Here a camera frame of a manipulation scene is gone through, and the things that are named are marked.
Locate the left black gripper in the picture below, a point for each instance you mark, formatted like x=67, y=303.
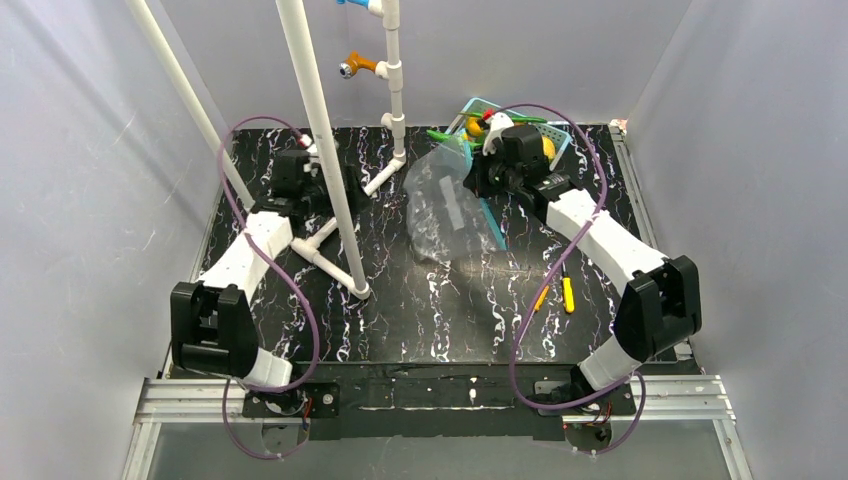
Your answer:
x=351, y=183

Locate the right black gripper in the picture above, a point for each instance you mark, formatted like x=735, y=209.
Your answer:
x=479, y=176

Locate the clear zip top bag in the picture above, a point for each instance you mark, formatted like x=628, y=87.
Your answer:
x=444, y=219

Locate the orange fruit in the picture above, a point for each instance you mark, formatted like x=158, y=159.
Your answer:
x=475, y=127

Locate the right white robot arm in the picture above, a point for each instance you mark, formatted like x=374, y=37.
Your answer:
x=659, y=296

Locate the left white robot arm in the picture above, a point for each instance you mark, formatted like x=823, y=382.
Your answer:
x=212, y=326

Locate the yellow lemon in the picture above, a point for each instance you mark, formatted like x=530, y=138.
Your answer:
x=549, y=149

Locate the thin green bean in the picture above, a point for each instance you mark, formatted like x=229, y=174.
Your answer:
x=517, y=119

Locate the light blue plastic basket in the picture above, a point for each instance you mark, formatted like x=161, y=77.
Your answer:
x=555, y=139

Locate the long green cucumber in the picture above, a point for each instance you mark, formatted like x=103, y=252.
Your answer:
x=441, y=137

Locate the orange webcam on pipe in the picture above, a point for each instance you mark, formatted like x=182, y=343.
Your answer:
x=354, y=63

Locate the blue clip on pipe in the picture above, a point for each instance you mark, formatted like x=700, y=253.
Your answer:
x=362, y=3

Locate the white PVC pipe frame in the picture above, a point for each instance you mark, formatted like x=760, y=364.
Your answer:
x=334, y=248

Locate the orange handled screwdriver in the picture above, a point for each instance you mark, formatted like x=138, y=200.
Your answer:
x=541, y=299

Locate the yellow handled screwdriver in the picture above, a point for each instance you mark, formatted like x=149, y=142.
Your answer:
x=568, y=291

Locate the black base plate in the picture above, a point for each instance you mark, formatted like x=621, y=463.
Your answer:
x=375, y=400

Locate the aluminium rail frame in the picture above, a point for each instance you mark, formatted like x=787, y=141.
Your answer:
x=660, y=398

